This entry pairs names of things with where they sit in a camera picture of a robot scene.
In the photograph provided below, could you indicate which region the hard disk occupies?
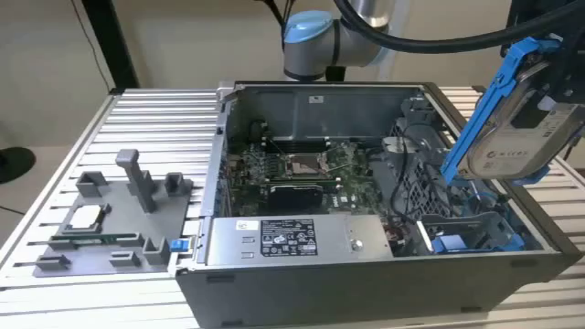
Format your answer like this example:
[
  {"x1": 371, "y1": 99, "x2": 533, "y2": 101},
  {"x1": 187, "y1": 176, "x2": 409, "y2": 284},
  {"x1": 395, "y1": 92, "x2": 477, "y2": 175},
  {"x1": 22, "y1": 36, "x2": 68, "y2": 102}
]
[{"x1": 441, "y1": 34, "x2": 585, "y2": 188}]

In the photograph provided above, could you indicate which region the blue plastic disk carrier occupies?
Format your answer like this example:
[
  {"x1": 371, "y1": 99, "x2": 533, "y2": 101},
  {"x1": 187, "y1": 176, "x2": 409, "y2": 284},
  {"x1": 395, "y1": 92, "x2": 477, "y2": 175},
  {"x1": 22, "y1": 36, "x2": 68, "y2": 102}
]
[{"x1": 431, "y1": 234, "x2": 527, "y2": 255}]

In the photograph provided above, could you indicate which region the black RAM slot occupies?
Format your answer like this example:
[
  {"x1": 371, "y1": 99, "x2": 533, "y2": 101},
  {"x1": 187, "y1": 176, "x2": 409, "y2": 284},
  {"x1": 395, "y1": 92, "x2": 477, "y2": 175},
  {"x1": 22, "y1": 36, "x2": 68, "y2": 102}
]
[
  {"x1": 267, "y1": 138, "x2": 331, "y2": 145},
  {"x1": 269, "y1": 145, "x2": 331, "y2": 154}
]

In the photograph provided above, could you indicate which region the grey perforated drive cage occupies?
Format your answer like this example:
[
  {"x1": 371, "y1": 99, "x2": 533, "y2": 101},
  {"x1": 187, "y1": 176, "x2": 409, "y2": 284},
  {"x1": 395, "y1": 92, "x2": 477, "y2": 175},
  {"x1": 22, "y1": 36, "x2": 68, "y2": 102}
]
[{"x1": 368, "y1": 97, "x2": 504, "y2": 223}]

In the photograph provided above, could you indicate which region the green motherboard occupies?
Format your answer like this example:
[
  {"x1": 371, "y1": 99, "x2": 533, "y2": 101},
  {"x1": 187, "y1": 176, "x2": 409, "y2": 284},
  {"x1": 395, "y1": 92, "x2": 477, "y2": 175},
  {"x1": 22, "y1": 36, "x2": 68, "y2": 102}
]
[{"x1": 225, "y1": 135, "x2": 389, "y2": 219}]

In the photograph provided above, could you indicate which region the CPU socket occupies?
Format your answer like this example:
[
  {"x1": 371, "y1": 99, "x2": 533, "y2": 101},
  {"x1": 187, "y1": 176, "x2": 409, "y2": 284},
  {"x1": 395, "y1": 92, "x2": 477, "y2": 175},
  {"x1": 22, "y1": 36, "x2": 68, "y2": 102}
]
[{"x1": 285, "y1": 152, "x2": 333, "y2": 179}]

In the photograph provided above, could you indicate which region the black graphics card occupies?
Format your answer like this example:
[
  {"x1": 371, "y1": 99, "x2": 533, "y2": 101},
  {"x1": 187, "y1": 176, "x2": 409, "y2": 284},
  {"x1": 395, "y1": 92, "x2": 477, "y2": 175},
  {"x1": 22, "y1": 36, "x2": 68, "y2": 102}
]
[{"x1": 267, "y1": 183, "x2": 324, "y2": 210}]

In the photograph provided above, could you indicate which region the dark grey PC case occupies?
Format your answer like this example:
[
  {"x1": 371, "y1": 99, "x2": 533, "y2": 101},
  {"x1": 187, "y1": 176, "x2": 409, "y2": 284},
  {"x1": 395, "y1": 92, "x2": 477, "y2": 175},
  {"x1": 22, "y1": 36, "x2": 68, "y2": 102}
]
[{"x1": 176, "y1": 80, "x2": 585, "y2": 328}]

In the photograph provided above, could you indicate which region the silver power supply unit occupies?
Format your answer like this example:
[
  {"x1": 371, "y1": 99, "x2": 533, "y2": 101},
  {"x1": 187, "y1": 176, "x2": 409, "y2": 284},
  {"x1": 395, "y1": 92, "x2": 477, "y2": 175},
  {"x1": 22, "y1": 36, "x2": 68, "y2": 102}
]
[{"x1": 205, "y1": 215, "x2": 395, "y2": 267}]

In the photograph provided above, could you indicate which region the grey parts rack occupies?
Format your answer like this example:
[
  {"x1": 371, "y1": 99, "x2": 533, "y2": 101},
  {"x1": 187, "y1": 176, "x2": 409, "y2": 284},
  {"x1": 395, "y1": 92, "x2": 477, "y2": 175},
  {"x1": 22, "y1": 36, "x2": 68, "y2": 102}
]
[{"x1": 32, "y1": 149, "x2": 196, "y2": 278}]

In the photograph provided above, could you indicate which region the green RAM stick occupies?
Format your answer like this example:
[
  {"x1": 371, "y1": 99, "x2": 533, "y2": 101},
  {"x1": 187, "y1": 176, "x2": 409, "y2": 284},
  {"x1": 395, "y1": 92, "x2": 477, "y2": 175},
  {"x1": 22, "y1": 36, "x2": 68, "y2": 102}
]
[{"x1": 51, "y1": 232, "x2": 141, "y2": 243}]

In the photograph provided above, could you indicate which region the silver CPU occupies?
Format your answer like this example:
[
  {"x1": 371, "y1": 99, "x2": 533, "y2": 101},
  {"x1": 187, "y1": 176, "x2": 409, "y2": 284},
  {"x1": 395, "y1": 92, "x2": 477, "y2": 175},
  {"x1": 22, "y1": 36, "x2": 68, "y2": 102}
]
[{"x1": 65, "y1": 207, "x2": 104, "y2": 230}]

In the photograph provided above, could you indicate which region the black round stand base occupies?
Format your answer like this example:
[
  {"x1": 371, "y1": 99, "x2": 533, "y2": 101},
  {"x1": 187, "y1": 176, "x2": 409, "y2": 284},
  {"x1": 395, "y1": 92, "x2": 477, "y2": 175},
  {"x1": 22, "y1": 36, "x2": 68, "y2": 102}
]
[{"x1": 0, "y1": 146, "x2": 36, "y2": 184}]

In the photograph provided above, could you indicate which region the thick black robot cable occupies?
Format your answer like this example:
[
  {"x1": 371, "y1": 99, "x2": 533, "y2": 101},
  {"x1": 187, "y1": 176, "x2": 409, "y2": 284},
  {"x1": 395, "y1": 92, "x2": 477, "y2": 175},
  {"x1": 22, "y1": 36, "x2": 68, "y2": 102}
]
[{"x1": 332, "y1": 0, "x2": 585, "y2": 55}]

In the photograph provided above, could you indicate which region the thin black case cable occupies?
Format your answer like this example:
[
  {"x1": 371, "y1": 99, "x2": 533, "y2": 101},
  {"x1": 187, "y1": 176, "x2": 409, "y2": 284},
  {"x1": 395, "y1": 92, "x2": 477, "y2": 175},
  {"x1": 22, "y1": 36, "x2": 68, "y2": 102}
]
[{"x1": 391, "y1": 135, "x2": 415, "y2": 220}]

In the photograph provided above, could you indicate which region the black cable bundle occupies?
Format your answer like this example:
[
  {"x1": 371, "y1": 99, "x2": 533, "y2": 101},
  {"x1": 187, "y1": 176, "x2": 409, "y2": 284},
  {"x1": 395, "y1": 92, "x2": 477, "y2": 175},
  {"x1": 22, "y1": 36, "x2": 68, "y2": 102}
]
[{"x1": 263, "y1": 0, "x2": 293, "y2": 30}]

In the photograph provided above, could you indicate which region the red power wire bundle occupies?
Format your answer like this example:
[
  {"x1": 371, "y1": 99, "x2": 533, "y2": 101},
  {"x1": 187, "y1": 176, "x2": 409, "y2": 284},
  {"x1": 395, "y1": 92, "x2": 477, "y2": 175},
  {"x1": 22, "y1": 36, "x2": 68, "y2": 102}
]
[{"x1": 383, "y1": 221, "x2": 409, "y2": 245}]

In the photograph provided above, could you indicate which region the black upright post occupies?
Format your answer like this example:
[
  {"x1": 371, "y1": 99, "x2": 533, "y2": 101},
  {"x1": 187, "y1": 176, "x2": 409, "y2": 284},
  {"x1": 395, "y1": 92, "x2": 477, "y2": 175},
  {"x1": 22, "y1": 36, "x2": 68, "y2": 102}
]
[{"x1": 80, "y1": 0, "x2": 141, "y2": 89}]

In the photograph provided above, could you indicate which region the thin black wall cable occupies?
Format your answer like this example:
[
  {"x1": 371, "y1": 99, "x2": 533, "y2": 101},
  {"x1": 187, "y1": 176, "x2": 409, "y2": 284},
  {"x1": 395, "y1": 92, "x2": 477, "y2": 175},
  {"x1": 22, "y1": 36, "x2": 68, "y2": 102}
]
[{"x1": 72, "y1": 0, "x2": 113, "y2": 90}]

